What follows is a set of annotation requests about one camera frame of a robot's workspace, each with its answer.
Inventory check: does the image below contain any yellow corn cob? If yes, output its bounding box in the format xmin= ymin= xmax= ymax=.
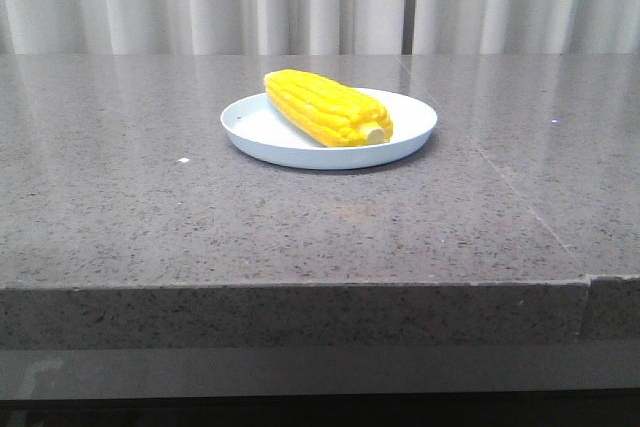
xmin=263 ymin=69 xmax=394 ymax=148

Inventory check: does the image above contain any light blue round plate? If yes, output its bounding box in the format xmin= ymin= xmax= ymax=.
xmin=220 ymin=88 xmax=437 ymax=170

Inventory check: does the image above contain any white pleated curtain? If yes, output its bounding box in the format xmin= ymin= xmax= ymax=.
xmin=1 ymin=0 xmax=639 ymax=55

